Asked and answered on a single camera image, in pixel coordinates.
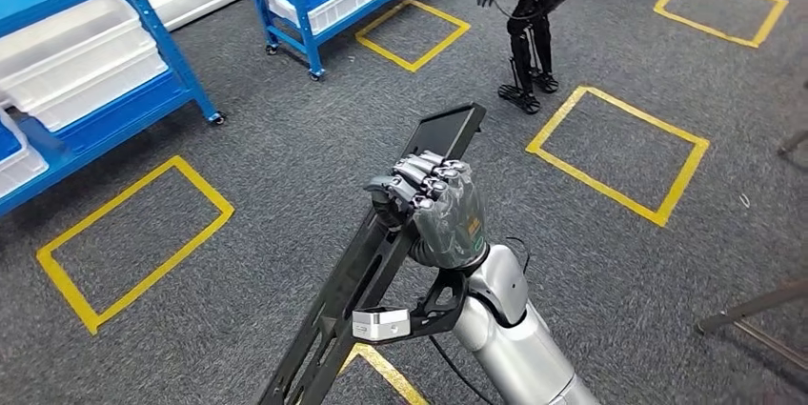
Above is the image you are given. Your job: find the yellow floor tape square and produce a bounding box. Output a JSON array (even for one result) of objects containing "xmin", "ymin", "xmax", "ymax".
[
  {"xmin": 35, "ymin": 155, "xmax": 236, "ymax": 335},
  {"xmin": 653, "ymin": 0, "xmax": 790, "ymax": 50},
  {"xmin": 525, "ymin": 86, "xmax": 712, "ymax": 228},
  {"xmin": 337, "ymin": 343, "xmax": 431, "ymax": 405},
  {"xmin": 354, "ymin": 0, "xmax": 473, "ymax": 73}
]

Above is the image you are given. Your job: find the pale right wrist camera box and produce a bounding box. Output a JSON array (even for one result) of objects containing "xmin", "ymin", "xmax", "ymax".
[{"xmin": 352, "ymin": 307, "xmax": 412, "ymax": 343}]

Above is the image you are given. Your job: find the black humanoid robot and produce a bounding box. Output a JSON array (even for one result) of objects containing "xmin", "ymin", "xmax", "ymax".
[{"xmin": 463, "ymin": 0, "xmax": 652, "ymax": 116}]

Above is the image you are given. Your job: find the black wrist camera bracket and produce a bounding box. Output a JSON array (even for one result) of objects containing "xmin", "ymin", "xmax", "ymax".
[{"xmin": 409, "ymin": 269, "xmax": 470, "ymax": 337}]

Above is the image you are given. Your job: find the black plastic plate frame part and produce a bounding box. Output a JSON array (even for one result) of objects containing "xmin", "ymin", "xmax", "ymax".
[{"xmin": 255, "ymin": 103, "xmax": 487, "ymax": 405}]

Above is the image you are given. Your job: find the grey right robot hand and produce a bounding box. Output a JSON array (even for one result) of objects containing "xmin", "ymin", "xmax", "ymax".
[{"xmin": 364, "ymin": 149, "xmax": 489, "ymax": 271}]

